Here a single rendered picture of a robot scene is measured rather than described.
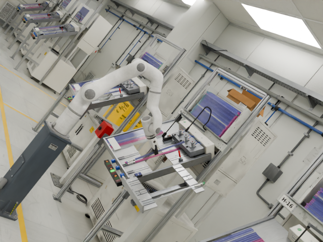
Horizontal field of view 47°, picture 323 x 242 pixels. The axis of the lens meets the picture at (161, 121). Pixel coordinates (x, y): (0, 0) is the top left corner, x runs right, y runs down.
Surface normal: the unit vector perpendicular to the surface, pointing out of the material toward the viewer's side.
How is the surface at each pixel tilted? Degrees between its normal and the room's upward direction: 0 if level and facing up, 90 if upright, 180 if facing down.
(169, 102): 90
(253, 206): 90
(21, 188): 90
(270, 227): 45
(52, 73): 90
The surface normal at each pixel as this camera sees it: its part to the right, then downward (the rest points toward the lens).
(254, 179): -0.65, -0.48
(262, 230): -0.01, -0.89
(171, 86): 0.41, 0.41
